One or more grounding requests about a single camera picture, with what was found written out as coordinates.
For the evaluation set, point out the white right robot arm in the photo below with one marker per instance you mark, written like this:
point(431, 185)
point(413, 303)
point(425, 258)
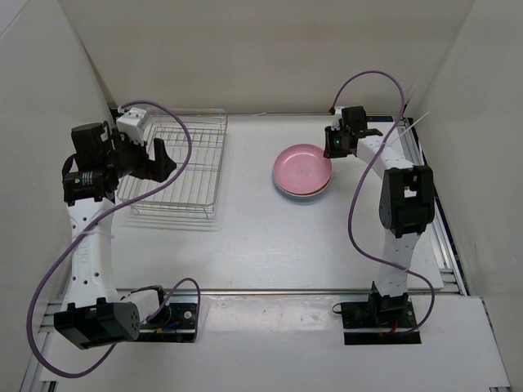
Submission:
point(406, 207)

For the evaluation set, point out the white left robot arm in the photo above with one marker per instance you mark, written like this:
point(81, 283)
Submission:
point(95, 314)

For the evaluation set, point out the pink plate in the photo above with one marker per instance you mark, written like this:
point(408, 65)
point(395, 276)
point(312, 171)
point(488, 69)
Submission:
point(302, 168)

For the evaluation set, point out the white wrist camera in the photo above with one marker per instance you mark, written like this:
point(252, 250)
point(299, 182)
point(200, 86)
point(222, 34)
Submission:
point(338, 121)
point(133, 122)

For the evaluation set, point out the white cable tie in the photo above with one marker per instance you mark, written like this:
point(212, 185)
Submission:
point(391, 142)

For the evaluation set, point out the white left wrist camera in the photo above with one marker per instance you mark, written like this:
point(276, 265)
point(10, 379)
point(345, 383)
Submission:
point(133, 122)

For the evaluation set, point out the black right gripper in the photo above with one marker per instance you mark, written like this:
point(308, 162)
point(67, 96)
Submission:
point(330, 152)

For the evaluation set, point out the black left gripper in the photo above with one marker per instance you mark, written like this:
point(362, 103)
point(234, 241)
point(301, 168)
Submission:
point(158, 169)

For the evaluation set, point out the blue plate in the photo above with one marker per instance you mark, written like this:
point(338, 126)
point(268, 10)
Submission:
point(300, 197)

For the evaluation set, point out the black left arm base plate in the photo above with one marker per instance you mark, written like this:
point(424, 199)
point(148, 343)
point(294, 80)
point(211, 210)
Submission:
point(177, 323)

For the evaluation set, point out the cream plate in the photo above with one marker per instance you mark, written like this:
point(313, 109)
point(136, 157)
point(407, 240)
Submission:
point(305, 192)

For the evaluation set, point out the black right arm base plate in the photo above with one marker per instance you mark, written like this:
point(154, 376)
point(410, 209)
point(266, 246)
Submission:
point(362, 324)

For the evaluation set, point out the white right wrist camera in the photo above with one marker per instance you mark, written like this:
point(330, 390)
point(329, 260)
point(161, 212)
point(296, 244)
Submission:
point(338, 121)

